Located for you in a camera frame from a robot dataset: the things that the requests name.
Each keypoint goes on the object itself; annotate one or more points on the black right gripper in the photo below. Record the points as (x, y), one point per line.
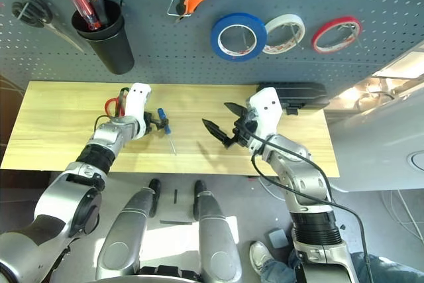
(243, 130)

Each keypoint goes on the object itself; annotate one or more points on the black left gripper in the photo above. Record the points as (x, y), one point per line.
(150, 124)

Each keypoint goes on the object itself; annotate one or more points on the blue tape roll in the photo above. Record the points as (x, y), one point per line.
(238, 17)

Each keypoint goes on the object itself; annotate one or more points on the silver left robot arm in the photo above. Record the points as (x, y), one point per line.
(66, 197)

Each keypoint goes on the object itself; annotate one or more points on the black left robot foot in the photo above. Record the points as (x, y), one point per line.
(154, 187)

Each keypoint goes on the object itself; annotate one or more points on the black robot foot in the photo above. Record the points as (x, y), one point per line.
(154, 187)
(199, 187)

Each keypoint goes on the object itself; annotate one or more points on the black right robot foot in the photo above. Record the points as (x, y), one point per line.
(199, 187)

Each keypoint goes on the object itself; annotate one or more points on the short black floor tape strip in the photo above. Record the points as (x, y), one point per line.
(175, 197)

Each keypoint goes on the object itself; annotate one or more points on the black plastic tool case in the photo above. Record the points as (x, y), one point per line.
(301, 94)

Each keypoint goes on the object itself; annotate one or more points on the black plastic cup holder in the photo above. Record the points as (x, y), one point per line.
(112, 51)

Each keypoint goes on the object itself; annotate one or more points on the long black floor tape strip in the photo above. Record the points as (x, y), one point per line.
(175, 221)

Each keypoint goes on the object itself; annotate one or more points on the silver right robot leg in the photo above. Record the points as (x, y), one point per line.
(215, 233)

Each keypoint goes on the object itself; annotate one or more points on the silver robot leg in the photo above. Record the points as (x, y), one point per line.
(215, 233)
(122, 233)

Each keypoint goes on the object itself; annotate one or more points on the silver left robot leg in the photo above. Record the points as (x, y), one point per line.
(122, 233)

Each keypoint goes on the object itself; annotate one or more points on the white tape roll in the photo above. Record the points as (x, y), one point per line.
(285, 18)

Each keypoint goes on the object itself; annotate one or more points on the grey foot pedal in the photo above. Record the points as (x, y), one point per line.
(277, 237)

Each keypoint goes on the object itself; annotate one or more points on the white sneaker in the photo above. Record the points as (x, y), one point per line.
(260, 258)

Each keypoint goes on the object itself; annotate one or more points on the red tape roll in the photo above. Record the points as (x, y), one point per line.
(331, 22)

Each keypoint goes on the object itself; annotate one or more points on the black robot waist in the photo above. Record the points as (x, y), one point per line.
(169, 272)

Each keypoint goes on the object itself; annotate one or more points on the white side table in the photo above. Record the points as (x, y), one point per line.
(374, 150)

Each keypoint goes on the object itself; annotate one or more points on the blue jeans leg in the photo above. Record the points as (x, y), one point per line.
(278, 271)

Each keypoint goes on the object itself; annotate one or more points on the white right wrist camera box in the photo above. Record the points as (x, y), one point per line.
(268, 107)

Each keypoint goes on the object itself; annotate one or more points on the aluminium profile frame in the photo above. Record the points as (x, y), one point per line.
(397, 67)

